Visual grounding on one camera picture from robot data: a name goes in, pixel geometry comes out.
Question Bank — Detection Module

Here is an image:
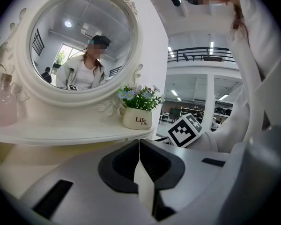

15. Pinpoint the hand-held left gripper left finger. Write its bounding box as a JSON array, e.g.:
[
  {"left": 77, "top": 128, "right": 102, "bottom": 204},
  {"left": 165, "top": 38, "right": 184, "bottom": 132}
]
[{"left": 20, "top": 139, "right": 156, "bottom": 225}]

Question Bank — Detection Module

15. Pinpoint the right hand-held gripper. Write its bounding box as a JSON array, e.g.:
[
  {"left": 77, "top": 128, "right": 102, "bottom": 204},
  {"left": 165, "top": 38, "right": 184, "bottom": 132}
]
[{"left": 167, "top": 112, "right": 203, "bottom": 148}]

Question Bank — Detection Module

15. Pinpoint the black balcony railing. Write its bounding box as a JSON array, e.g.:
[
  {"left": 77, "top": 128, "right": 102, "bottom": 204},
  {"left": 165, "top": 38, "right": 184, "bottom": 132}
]
[{"left": 167, "top": 46, "right": 237, "bottom": 64}]

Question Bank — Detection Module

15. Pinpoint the person's left forearm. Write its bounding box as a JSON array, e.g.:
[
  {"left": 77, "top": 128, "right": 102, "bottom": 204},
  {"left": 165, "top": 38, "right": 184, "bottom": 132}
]
[{"left": 217, "top": 123, "right": 281, "bottom": 225}]

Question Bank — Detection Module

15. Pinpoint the round white framed mirror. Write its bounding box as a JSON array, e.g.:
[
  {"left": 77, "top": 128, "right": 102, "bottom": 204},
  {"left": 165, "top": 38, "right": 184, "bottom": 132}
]
[{"left": 12, "top": 0, "right": 144, "bottom": 108}]

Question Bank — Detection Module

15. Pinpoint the cream vanity dressing table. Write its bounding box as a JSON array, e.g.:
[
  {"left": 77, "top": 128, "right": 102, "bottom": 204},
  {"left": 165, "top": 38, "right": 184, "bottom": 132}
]
[{"left": 0, "top": 0, "right": 169, "bottom": 198}]

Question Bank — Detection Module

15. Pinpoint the white pot of artificial flowers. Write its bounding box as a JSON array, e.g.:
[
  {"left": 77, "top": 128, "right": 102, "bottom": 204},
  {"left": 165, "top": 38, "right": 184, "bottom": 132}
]
[{"left": 117, "top": 84, "right": 166, "bottom": 131}]

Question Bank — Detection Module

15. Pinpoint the pink glass bottle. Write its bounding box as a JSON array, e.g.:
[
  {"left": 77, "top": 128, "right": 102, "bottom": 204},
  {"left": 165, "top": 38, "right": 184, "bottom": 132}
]
[{"left": 0, "top": 73, "right": 18, "bottom": 127}]

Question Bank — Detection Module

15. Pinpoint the person's torso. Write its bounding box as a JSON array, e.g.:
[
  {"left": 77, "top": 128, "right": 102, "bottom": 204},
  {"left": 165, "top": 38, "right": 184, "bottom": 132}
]
[{"left": 226, "top": 0, "right": 281, "bottom": 132}]

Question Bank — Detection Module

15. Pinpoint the person's right forearm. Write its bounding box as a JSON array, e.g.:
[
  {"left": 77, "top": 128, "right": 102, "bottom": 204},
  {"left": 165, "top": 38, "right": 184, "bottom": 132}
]
[{"left": 189, "top": 87, "right": 251, "bottom": 154}]

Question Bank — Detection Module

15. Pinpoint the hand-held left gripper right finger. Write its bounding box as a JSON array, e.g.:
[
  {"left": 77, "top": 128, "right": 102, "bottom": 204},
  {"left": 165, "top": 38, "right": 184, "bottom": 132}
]
[{"left": 139, "top": 139, "right": 231, "bottom": 223}]

